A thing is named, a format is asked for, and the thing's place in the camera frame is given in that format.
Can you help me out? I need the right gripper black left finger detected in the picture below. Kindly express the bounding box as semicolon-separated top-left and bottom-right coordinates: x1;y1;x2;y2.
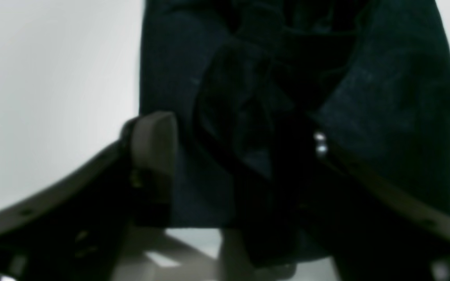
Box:
0;111;178;281

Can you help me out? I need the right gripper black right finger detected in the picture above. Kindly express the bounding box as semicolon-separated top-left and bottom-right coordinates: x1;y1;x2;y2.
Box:
245;117;450;281

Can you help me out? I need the black T-shirt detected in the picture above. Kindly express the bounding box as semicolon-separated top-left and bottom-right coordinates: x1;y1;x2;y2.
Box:
140;0;450;265

